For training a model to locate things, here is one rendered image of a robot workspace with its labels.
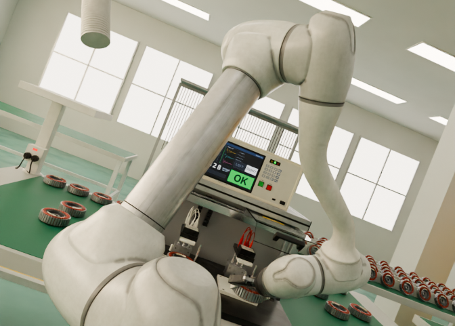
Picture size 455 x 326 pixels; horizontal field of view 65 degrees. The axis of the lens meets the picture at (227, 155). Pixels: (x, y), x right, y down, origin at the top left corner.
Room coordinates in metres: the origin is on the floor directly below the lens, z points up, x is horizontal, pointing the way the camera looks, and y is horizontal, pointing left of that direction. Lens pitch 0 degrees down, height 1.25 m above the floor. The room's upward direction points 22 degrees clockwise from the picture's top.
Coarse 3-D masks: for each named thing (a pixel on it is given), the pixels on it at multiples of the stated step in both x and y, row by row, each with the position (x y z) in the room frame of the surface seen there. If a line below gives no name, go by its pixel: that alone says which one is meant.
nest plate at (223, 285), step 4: (220, 276) 1.42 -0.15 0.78; (220, 280) 1.38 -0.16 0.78; (224, 280) 1.40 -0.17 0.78; (228, 280) 1.42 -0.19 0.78; (220, 284) 1.34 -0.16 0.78; (224, 284) 1.36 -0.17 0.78; (228, 284) 1.37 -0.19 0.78; (220, 288) 1.30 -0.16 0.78; (224, 288) 1.32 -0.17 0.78; (228, 288) 1.33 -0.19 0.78; (220, 292) 1.29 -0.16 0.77; (224, 292) 1.29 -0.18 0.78; (228, 292) 1.29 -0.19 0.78; (232, 292) 1.31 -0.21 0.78; (232, 296) 1.29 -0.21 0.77; (236, 296) 1.29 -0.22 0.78; (244, 300) 1.30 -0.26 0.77; (256, 304) 1.30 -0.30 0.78
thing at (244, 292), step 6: (234, 288) 1.20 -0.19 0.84; (240, 288) 1.18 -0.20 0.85; (246, 288) 1.18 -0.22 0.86; (240, 294) 1.17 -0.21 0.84; (246, 294) 1.16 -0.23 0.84; (252, 294) 1.16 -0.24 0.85; (258, 294) 1.18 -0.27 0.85; (246, 300) 1.17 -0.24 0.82; (252, 300) 1.16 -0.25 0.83; (258, 300) 1.17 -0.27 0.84
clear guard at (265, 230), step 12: (252, 216) 1.36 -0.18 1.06; (264, 216) 1.46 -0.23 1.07; (264, 228) 1.25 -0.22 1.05; (276, 228) 1.27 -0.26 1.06; (288, 228) 1.39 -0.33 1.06; (264, 240) 1.22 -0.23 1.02; (300, 240) 1.28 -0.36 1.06; (312, 240) 1.34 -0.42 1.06; (288, 252) 1.23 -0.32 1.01; (300, 252) 1.24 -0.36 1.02; (312, 252) 1.26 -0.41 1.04
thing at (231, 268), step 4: (228, 260) 1.53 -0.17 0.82; (228, 264) 1.49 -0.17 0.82; (232, 264) 1.49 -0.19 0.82; (240, 264) 1.54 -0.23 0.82; (228, 268) 1.49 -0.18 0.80; (232, 268) 1.49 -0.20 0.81; (236, 268) 1.49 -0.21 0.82; (240, 268) 1.49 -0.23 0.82; (244, 268) 1.50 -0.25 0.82; (224, 272) 1.50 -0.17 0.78; (228, 272) 1.49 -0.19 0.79; (232, 272) 1.49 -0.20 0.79; (236, 272) 1.49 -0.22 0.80; (240, 272) 1.49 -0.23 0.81; (228, 276) 1.49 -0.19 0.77
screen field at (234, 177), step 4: (232, 172) 1.48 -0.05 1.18; (236, 172) 1.48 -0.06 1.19; (232, 176) 1.48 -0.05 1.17; (236, 176) 1.48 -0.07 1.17; (240, 176) 1.48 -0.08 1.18; (244, 176) 1.49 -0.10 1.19; (248, 176) 1.49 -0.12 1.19; (228, 180) 1.48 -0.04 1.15; (232, 180) 1.48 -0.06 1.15; (236, 180) 1.48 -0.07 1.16; (240, 180) 1.49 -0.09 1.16; (244, 180) 1.49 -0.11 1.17; (248, 180) 1.49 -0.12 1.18; (252, 180) 1.49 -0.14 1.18; (240, 184) 1.49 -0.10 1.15; (244, 184) 1.49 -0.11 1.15; (248, 184) 1.49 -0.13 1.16; (248, 188) 1.49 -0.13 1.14
